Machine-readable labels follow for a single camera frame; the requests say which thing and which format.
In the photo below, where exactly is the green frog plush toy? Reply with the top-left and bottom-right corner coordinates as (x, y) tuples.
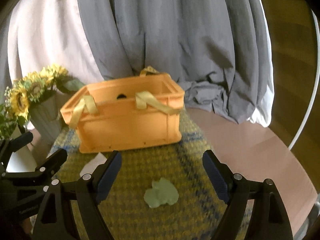
(144, 178), (179, 209)

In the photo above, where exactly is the sunflower bouquet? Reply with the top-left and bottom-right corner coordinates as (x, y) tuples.
(4, 64), (84, 120)

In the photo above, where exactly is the orange plastic crate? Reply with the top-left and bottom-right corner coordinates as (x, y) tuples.
(60, 66), (184, 153)

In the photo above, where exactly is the green leafy plant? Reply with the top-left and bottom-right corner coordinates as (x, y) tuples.
(0, 103), (17, 141)

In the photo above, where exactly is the white ribbed vase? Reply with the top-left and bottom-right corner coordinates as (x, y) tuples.
(6, 126), (38, 173)

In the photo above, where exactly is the grey cloth at table edge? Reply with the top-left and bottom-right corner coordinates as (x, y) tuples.
(293, 200), (319, 240)

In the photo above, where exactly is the grey ribbed vase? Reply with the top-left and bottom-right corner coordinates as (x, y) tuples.
(30, 94), (62, 144)

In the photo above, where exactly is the Mickey Mouse plush toy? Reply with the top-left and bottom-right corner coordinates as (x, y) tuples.
(117, 94), (127, 100)

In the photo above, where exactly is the white folded cloth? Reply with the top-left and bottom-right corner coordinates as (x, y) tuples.
(80, 153), (107, 177)

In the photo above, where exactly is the white sheer curtain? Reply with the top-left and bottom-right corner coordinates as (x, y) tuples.
(7, 0), (103, 84)

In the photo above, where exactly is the grey curtain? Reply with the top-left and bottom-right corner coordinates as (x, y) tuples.
(0, 0), (271, 125)

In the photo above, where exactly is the yellow blue knitted mat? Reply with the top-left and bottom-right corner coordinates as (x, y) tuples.
(30, 107), (253, 240)

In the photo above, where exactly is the white metal hoop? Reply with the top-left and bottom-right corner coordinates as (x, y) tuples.
(287, 10), (320, 151)

